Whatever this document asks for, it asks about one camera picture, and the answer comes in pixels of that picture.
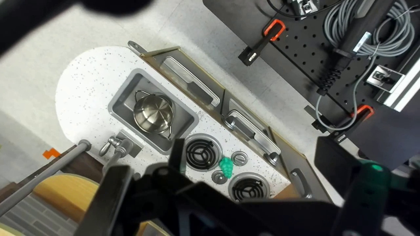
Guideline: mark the grey toy tap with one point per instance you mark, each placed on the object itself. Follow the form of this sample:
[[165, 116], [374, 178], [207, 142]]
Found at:
[[119, 152]]

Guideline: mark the grey stove knob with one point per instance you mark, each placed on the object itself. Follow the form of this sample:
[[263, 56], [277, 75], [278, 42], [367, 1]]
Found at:
[[219, 177], [240, 158]]

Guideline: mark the silver metal bracket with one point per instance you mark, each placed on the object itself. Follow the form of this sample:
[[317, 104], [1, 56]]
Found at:
[[385, 78], [305, 6]]

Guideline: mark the black coil burner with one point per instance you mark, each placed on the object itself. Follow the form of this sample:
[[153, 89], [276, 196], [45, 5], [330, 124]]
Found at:
[[200, 153], [248, 188]]

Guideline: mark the toy kitchen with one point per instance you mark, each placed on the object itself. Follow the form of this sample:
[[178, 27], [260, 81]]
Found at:
[[92, 82]]

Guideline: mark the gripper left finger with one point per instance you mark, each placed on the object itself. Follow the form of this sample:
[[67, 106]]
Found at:
[[115, 203]]

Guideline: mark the grey rod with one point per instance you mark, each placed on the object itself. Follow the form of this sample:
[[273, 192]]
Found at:
[[49, 171]]

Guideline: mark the toy oven door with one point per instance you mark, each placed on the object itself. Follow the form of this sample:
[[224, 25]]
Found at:
[[259, 126]]

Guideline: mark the grey tap lever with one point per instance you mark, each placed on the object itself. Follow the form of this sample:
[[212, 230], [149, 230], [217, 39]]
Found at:
[[105, 148]]

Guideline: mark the toy kitchen door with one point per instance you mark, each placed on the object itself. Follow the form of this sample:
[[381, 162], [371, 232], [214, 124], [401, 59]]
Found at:
[[288, 154], [210, 82]]

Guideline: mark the grey toy sink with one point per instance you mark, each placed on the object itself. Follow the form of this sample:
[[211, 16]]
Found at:
[[121, 105]]

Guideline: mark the black and orange clamp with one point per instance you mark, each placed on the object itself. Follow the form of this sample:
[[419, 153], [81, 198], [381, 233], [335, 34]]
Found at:
[[361, 113], [262, 41]]

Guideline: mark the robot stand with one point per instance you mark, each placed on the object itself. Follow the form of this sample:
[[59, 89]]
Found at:
[[302, 46]]

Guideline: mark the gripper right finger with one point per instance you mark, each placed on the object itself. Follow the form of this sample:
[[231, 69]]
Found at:
[[334, 164]]

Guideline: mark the green toy grapes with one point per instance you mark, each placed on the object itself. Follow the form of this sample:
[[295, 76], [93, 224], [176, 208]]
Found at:
[[226, 166]]

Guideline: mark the small steel pot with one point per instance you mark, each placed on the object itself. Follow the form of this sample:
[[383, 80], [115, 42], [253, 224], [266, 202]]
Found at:
[[153, 114]]

